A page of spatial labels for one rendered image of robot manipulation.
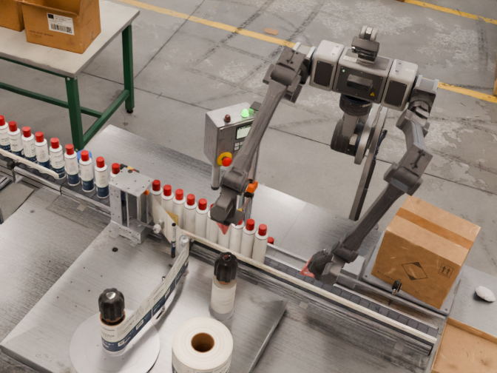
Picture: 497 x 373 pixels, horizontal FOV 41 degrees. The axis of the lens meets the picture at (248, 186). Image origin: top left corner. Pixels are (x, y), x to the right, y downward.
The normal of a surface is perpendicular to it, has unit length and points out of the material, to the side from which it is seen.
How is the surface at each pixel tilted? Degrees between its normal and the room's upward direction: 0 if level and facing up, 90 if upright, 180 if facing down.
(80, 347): 0
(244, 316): 0
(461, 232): 0
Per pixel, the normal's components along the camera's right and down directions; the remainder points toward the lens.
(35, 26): -0.22, 0.66
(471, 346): 0.09, -0.72
